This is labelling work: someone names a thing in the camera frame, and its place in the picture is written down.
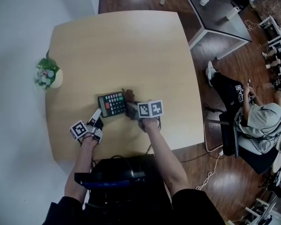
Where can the black chest rig with screen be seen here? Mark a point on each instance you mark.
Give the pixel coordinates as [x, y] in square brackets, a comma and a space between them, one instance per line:
[121, 165]

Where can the person's black shirt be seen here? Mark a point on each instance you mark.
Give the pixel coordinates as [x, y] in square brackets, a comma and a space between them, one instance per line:
[196, 207]

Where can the person's right forearm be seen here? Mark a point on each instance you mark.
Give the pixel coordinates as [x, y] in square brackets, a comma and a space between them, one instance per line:
[166, 163]

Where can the black bag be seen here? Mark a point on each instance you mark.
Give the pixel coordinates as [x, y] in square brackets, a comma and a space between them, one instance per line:
[227, 135]

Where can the person's right hand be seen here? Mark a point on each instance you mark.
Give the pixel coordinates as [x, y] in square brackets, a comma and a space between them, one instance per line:
[150, 125]

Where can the dark table with white legs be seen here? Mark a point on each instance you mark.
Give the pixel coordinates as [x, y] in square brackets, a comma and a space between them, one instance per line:
[224, 29]

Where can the white paper cup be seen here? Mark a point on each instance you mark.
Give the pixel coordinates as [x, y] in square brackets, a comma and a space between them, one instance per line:
[204, 1]

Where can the white cylindrical bottle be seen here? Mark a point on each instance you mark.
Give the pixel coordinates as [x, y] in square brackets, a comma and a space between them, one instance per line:
[232, 13]

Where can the metal tube frame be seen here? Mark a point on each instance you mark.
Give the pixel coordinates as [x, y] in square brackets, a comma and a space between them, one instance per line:
[206, 137]

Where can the person's left forearm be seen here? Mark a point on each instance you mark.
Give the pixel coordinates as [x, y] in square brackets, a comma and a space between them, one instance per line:
[80, 172]

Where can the black calculator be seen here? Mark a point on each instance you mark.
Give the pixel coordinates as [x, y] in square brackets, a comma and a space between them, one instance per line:
[112, 104]

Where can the white shelf unit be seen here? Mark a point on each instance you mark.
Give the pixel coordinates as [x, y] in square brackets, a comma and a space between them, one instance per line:
[275, 29]

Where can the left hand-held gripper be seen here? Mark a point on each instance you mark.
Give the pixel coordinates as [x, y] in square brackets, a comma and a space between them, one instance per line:
[79, 130]

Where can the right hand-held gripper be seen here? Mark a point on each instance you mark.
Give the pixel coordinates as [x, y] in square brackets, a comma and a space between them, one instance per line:
[150, 109]

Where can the grey office chair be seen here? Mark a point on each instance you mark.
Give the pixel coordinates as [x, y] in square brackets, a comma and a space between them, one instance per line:
[257, 158]

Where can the flowers in cream pot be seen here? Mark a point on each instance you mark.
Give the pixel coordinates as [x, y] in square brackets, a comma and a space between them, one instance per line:
[57, 80]

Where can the person's left hand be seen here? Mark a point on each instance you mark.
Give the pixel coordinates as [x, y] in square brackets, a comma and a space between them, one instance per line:
[90, 142]

